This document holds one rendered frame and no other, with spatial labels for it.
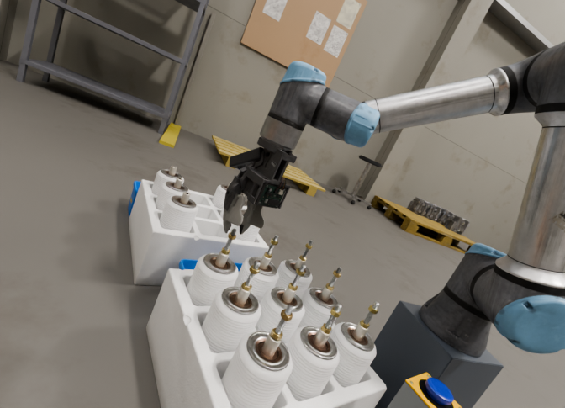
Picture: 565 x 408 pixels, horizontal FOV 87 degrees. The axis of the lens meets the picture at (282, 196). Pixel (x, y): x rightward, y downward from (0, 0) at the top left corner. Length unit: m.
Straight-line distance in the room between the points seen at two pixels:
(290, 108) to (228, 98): 3.25
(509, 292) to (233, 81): 3.49
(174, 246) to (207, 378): 0.45
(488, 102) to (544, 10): 5.51
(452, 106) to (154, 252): 0.82
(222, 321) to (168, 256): 0.40
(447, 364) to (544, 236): 0.32
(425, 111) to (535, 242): 0.31
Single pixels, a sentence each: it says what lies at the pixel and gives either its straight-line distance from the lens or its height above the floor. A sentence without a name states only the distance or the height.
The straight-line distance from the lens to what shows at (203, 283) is 0.67.
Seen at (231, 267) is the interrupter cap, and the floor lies 0.25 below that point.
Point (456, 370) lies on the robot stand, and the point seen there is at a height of 0.27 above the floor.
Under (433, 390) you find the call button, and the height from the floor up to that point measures 0.33.
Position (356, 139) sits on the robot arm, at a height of 0.62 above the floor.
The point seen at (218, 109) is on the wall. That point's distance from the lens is 3.79.
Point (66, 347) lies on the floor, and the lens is 0.81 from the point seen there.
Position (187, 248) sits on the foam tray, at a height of 0.14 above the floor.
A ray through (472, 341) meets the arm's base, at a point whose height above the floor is 0.33.
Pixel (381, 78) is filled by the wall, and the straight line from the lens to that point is 4.46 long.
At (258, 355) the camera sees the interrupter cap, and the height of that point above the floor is 0.25.
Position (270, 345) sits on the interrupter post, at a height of 0.27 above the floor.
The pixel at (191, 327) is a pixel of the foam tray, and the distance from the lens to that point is 0.63.
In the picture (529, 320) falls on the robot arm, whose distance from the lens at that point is 0.67.
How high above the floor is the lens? 0.60
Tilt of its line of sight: 13 degrees down
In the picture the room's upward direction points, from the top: 25 degrees clockwise
